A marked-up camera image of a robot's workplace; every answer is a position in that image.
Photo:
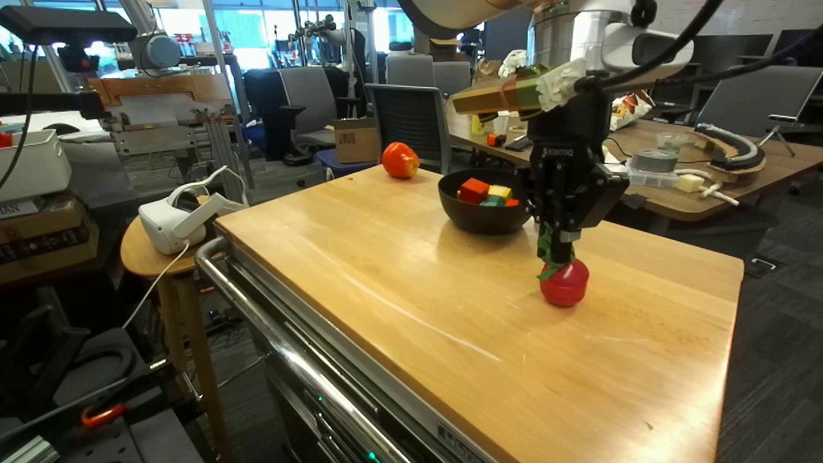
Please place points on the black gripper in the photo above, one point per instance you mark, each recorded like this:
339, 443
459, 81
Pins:
569, 172

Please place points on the red toy radish green leaves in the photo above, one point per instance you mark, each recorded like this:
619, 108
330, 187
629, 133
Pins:
565, 283

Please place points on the orange wooden block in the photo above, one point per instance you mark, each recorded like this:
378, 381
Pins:
514, 204

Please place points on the yellow wooden block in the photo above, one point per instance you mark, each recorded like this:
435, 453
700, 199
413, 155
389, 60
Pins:
499, 192

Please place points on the black bowl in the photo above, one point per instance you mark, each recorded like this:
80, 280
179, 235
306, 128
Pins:
477, 220

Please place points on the large green wooden block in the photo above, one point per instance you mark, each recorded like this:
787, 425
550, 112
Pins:
493, 202

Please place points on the long black keyboard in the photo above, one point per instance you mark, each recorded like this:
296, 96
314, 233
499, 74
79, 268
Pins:
519, 145

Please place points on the small orange object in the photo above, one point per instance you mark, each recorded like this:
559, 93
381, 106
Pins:
494, 141

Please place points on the yellow liquid bottle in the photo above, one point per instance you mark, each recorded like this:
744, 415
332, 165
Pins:
479, 128

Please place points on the white power adapter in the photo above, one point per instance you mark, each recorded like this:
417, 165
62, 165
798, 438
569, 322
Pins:
691, 183

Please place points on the chips bag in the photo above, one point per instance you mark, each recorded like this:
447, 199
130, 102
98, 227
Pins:
634, 112

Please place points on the white mesh helmet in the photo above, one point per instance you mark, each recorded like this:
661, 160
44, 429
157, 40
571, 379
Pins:
514, 63

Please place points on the dark office chair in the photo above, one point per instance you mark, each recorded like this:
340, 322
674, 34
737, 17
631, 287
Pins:
413, 116

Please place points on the brown wooden desk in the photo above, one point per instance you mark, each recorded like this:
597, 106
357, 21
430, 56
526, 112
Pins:
737, 172

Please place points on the curved white black device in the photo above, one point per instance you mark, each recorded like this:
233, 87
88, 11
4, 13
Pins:
737, 150

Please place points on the cardboard box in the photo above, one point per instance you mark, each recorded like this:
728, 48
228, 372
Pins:
357, 143

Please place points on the black monitor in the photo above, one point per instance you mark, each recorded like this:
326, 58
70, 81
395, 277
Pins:
800, 52
737, 51

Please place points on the grey metal tool cart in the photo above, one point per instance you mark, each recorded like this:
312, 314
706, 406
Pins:
344, 402

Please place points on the white VR headset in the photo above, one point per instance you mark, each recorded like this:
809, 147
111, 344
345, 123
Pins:
177, 220

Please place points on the round wooden stool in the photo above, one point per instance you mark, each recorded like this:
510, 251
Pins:
151, 258

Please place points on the white printer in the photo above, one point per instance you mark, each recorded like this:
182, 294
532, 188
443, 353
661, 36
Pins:
30, 169

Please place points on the black flat panel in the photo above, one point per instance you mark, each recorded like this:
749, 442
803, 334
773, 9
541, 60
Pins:
69, 25

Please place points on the wrist camera with beige mount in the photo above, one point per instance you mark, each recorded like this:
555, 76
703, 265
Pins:
506, 90

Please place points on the black metal stand frame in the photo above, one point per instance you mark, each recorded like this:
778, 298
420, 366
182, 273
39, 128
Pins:
53, 362

